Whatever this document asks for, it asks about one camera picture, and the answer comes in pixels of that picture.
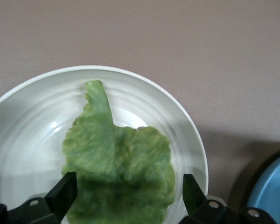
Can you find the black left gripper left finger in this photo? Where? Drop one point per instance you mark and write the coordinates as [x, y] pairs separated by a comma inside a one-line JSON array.
[[60, 198]]

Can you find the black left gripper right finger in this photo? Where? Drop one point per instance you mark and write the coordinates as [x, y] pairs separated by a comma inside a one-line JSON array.
[[192, 197]]

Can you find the green lettuce leaf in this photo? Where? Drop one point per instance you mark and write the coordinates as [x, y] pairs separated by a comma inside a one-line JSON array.
[[130, 163]]

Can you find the beige round plate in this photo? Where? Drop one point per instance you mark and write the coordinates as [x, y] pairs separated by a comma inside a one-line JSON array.
[[25, 140]]

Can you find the blue round plate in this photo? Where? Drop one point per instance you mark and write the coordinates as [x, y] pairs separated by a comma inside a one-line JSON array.
[[275, 182]]

